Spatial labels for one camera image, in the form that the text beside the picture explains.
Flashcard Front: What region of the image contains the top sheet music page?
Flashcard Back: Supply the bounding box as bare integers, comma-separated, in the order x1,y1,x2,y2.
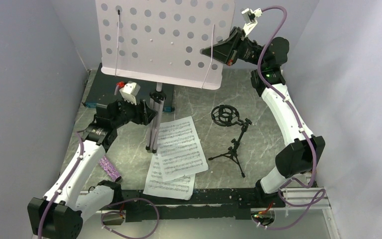
156,116,208,182

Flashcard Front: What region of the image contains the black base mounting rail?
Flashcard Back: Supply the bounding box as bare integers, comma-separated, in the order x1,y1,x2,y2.
102,188,285,222

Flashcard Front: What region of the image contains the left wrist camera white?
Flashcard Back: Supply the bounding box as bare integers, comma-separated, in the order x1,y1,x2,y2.
114,81,140,105

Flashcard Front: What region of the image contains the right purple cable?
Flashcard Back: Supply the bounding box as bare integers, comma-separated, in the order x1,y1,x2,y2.
252,5,326,231

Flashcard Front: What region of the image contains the aluminium frame rail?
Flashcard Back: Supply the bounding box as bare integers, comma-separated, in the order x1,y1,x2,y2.
282,188,331,210

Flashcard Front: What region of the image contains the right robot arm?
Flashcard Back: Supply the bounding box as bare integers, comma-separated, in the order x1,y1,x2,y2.
200,27,325,207

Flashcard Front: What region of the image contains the purple cable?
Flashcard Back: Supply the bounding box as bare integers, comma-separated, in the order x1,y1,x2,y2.
36,130,160,239
252,5,326,231

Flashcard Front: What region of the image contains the sheet music page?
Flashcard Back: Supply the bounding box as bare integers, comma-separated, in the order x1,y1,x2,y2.
143,155,195,200
156,116,208,182

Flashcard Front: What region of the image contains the bottom sheet music page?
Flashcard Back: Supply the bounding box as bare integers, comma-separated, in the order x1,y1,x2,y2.
143,155,195,200

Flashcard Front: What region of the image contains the black microphone tripod with shockmount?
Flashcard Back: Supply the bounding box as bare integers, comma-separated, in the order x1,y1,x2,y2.
207,105,253,179

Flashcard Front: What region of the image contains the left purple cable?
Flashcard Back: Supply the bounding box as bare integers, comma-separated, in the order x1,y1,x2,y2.
36,130,160,239

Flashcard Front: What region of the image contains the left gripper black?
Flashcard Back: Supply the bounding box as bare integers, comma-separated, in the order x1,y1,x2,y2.
111,95,158,128

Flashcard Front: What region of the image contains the purple glitter tube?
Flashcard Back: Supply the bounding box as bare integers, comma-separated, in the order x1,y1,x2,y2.
98,156,122,182

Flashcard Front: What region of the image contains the dark network switch box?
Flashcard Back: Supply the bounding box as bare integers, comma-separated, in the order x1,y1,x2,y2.
83,64,156,109

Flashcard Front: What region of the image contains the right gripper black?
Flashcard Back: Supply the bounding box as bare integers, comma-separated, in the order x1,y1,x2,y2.
202,26,267,68

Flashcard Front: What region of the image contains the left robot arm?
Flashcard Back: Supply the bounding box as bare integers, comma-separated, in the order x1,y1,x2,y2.
27,100,158,239

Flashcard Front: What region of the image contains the lilac perforated music stand desk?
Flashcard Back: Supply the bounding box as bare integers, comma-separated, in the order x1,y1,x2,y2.
95,0,235,90

